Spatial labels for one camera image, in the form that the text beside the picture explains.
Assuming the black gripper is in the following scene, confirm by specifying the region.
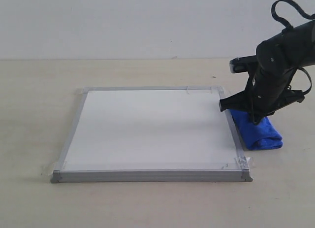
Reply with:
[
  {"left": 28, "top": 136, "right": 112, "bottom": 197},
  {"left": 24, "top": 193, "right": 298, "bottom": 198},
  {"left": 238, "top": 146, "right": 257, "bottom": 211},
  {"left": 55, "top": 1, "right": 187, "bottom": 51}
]
[{"left": 219, "top": 65, "right": 305, "bottom": 125}]

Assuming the blue microfiber cloth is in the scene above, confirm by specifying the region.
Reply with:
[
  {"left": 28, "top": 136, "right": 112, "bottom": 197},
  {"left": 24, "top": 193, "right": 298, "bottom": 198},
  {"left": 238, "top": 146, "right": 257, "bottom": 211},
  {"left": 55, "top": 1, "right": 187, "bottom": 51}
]
[{"left": 230, "top": 109, "right": 283, "bottom": 151}]

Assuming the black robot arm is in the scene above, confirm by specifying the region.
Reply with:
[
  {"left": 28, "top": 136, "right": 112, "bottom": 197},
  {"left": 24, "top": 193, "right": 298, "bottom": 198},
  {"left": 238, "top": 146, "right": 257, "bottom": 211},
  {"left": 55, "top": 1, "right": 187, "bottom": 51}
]
[{"left": 219, "top": 21, "right": 315, "bottom": 125}]

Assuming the clear tape front right corner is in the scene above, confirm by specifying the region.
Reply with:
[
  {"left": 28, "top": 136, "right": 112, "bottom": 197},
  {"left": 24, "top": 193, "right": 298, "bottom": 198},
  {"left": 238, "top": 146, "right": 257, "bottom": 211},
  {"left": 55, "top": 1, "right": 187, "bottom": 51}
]
[{"left": 222, "top": 157, "right": 255, "bottom": 170}]

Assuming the clear tape back left corner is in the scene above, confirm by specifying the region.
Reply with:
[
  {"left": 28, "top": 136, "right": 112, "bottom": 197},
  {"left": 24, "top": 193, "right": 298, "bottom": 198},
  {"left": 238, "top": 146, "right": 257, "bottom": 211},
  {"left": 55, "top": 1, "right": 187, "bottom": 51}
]
[{"left": 74, "top": 88, "right": 95, "bottom": 95}]

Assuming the clear tape front left corner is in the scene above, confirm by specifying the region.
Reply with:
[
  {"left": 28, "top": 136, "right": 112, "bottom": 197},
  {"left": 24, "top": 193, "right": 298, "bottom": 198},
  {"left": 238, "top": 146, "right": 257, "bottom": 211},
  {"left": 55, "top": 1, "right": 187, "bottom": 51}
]
[{"left": 40, "top": 161, "right": 67, "bottom": 177}]

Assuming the black wrist camera with heatsink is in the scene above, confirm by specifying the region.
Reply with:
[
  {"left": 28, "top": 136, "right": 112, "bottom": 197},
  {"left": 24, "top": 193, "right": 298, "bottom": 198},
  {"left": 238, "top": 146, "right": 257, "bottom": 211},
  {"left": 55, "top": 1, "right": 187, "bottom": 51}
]
[{"left": 229, "top": 55, "right": 258, "bottom": 73}]

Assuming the black cable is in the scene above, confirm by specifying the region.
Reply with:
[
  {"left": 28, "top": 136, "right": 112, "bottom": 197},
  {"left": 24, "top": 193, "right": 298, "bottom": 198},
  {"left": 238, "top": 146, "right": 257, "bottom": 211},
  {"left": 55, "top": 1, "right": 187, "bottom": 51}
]
[{"left": 247, "top": 0, "right": 315, "bottom": 123}]

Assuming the white whiteboard with aluminium frame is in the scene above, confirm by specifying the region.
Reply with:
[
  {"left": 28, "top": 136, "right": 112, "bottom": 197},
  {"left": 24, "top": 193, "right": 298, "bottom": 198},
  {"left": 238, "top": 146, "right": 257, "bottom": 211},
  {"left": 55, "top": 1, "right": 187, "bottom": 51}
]
[{"left": 50, "top": 86, "right": 252, "bottom": 183}]

